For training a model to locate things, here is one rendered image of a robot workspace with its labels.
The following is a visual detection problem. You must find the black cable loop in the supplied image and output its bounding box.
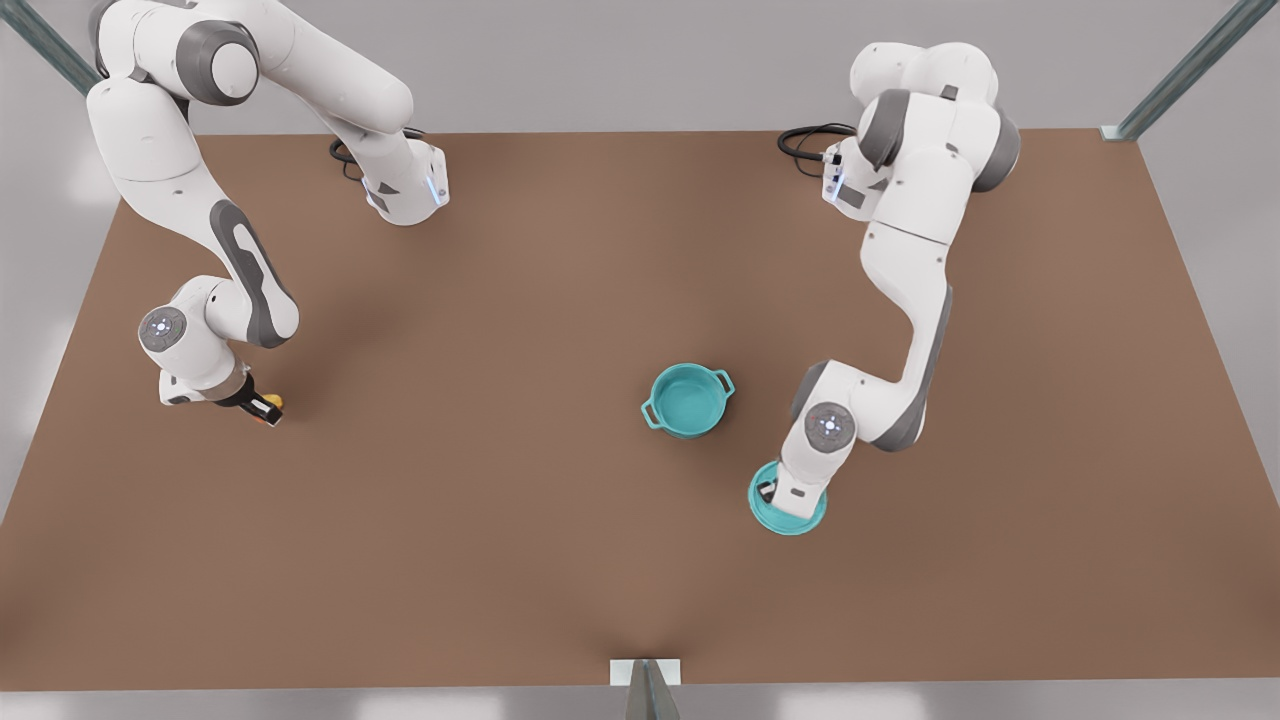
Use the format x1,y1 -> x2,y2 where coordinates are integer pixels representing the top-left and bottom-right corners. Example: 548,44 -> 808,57
329,127 -> 429,183
777,123 -> 859,179

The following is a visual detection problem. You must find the silver frame post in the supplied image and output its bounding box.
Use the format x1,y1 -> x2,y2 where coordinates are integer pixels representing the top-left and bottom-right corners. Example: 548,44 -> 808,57
610,659 -> 682,720
1100,0 -> 1280,142
0,0 -> 102,97

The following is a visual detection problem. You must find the teal pot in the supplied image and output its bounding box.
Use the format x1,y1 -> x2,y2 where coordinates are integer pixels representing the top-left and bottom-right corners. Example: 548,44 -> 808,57
640,363 -> 736,440

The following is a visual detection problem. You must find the teal pot lid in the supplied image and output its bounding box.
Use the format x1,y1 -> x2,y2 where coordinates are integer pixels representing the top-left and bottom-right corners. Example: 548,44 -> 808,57
748,459 -> 829,536

